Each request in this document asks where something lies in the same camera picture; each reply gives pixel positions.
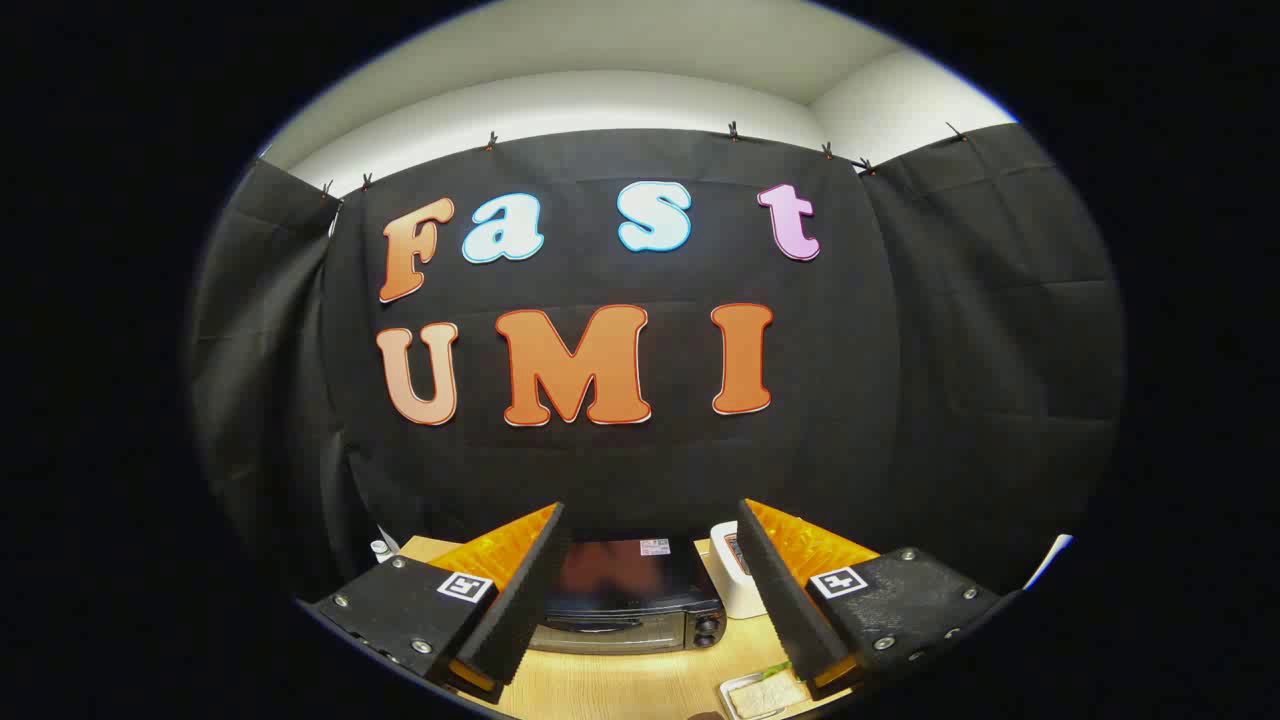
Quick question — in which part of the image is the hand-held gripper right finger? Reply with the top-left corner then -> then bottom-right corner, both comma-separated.
736,498 -> 1003,699

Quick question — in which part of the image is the white rectangular tray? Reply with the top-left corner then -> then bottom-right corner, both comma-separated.
718,668 -> 813,720

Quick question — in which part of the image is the black backdrop cloth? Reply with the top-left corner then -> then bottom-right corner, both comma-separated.
188,122 -> 1126,601

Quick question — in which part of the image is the white slot toaster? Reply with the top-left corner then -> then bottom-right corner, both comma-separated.
708,520 -> 769,619

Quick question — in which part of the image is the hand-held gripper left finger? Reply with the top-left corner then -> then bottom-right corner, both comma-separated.
308,502 -> 571,701

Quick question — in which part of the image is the black toaster oven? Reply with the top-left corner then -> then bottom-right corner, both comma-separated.
528,538 -> 728,656

